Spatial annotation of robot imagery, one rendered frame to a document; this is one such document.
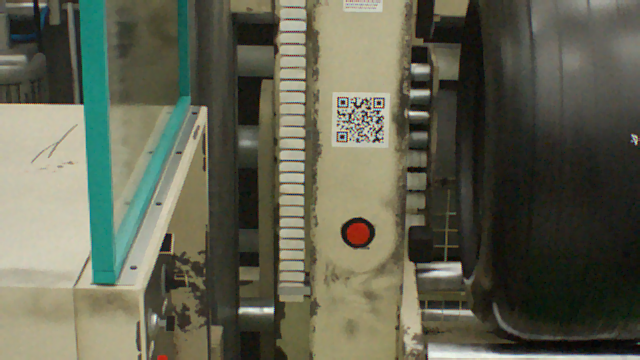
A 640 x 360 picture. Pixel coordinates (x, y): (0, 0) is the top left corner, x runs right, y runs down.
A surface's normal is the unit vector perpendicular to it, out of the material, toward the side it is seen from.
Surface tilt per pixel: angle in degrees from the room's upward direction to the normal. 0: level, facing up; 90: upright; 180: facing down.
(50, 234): 0
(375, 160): 90
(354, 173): 90
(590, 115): 66
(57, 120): 0
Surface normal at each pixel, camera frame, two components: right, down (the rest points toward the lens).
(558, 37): 0.00, -0.43
